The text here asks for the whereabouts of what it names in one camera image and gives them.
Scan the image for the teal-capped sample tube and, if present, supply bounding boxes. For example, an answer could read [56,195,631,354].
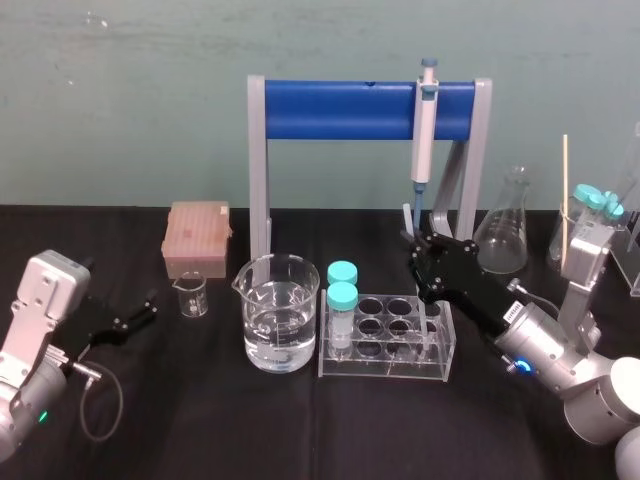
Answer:
[325,281,360,359]
[326,260,360,292]
[601,191,625,232]
[573,183,609,241]

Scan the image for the gripper dark cable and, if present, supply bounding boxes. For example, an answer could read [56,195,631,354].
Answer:
[507,277,564,324]
[69,362,125,442]

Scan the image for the glass conical flask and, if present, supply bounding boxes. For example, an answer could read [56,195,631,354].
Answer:
[473,165,532,275]

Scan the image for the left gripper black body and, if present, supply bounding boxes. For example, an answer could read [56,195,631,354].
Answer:
[53,293,127,362]

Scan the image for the small glass beaker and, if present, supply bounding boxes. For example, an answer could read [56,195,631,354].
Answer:
[171,270,209,319]

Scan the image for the clear acrylic tube rack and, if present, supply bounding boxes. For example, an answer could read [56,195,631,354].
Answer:
[315,294,457,384]

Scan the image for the white pipette with blue tip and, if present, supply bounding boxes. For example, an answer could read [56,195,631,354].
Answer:
[409,57,442,236]

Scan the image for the black table cloth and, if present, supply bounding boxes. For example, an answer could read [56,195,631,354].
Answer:
[0,202,640,480]

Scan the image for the right gripper dark cable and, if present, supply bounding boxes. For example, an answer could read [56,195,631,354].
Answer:
[507,277,564,324]

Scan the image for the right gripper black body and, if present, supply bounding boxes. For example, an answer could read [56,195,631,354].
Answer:
[439,252,527,337]

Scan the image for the grey and blue pipette stand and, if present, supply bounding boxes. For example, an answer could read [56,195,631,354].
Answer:
[246,74,494,264]

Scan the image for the pink pipette tip box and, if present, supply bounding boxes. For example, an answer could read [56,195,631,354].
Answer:
[161,200,236,279]

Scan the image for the large glass beaker with water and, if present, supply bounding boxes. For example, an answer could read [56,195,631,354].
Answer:
[231,253,322,373]

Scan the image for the thin wooden stick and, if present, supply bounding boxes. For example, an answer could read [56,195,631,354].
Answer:
[559,133,572,272]

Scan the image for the left gripper dark cable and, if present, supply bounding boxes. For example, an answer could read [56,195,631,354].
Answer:
[69,362,125,442]

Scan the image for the clear glass cylinder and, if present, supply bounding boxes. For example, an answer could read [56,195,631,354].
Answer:
[547,202,577,262]

